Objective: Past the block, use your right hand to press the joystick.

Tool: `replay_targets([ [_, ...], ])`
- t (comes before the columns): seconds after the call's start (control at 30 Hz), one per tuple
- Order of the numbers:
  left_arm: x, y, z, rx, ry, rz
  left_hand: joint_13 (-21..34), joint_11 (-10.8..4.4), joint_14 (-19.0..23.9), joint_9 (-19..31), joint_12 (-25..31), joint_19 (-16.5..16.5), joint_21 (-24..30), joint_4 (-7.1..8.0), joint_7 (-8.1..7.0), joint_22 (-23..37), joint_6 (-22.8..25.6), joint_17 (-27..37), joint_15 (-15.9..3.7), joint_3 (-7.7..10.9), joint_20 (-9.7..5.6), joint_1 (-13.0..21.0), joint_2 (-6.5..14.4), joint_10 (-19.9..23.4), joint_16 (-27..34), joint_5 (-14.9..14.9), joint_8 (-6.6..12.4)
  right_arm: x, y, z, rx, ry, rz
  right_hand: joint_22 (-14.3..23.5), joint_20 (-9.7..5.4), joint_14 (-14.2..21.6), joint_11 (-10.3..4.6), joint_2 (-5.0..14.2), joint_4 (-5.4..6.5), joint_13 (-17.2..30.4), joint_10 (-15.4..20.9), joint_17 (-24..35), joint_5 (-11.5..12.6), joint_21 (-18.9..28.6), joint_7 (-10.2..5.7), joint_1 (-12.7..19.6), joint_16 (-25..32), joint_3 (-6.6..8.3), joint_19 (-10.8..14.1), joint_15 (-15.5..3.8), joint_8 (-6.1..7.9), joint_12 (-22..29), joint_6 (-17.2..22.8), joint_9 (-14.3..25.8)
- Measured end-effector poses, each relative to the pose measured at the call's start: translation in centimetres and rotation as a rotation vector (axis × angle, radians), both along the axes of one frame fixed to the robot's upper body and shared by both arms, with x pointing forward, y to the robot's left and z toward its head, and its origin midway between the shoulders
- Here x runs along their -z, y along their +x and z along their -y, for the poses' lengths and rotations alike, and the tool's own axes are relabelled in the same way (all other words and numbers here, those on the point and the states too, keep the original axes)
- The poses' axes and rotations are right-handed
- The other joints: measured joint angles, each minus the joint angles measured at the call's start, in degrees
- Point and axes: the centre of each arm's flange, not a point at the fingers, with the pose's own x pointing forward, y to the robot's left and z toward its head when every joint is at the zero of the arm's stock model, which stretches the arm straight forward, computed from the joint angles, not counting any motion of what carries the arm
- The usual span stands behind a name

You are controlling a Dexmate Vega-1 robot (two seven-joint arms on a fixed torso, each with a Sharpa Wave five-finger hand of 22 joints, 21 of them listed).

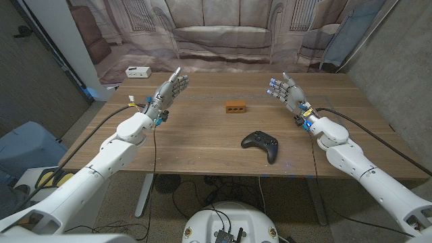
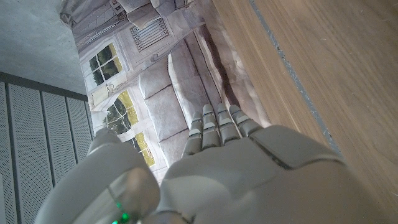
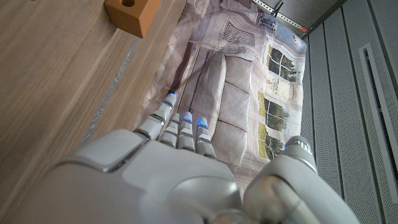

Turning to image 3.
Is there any brown block with three holes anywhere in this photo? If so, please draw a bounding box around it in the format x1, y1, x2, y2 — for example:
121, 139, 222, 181
104, 0, 162, 39

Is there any black door handle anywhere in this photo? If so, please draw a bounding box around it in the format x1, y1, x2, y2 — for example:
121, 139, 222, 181
272, 0, 286, 16

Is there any printed sofa backdrop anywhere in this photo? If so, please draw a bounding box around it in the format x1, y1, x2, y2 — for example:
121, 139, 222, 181
133, 0, 308, 187

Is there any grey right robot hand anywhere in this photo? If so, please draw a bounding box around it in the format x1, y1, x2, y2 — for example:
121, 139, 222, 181
0, 92, 361, 224

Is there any perforated metal rail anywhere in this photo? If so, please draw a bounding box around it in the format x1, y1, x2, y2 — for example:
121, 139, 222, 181
251, 0, 308, 34

